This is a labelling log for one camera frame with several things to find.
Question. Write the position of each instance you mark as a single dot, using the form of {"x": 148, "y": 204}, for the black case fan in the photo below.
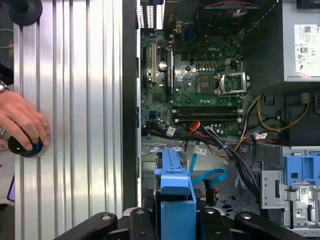
{"x": 225, "y": 17}

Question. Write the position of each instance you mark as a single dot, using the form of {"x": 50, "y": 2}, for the CPU socket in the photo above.
{"x": 205, "y": 84}

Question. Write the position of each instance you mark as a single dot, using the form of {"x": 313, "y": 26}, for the person's bare hand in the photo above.
{"x": 20, "y": 112}

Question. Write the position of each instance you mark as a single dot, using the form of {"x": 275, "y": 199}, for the white expansion slot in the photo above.
{"x": 154, "y": 62}

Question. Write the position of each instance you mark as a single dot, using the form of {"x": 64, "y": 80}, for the grey power supply unit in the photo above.
{"x": 290, "y": 37}

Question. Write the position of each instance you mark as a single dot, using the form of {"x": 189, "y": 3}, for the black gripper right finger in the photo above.
{"x": 215, "y": 225}

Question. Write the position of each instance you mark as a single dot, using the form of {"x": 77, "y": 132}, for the silver drive cage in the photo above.
{"x": 270, "y": 190}

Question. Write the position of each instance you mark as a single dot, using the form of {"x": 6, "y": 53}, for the blue drive cage latch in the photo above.
{"x": 295, "y": 167}

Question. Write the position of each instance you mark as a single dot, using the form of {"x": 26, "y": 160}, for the silver disk bay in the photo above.
{"x": 150, "y": 150}

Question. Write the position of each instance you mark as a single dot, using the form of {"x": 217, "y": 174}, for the long black expansion slot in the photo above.
{"x": 170, "y": 72}

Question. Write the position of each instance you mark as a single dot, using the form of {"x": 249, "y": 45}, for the black PC case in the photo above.
{"x": 130, "y": 100}

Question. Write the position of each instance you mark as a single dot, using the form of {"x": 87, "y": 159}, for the metal socket cover frame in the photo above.
{"x": 231, "y": 74}

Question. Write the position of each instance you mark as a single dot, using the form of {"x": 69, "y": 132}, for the hard disk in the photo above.
{"x": 175, "y": 180}

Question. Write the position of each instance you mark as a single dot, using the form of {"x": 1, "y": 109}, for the green Dell motherboard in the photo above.
{"x": 195, "y": 50}

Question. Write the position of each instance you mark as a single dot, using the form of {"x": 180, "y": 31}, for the silver coin battery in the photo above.
{"x": 162, "y": 65}

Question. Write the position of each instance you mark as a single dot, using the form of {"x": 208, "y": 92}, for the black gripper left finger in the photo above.
{"x": 140, "y": 225}

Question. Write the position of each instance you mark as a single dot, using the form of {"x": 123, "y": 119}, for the black RAM slot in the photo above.
{"x": 207, "y": 109}
{"x": 207, "y": 118}

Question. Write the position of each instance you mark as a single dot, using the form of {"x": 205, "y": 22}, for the purple flat object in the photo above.
{"x": 11, "y": 190}

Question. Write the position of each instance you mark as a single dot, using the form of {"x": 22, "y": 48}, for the round black knob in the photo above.
{"x": 26, "y": 11}

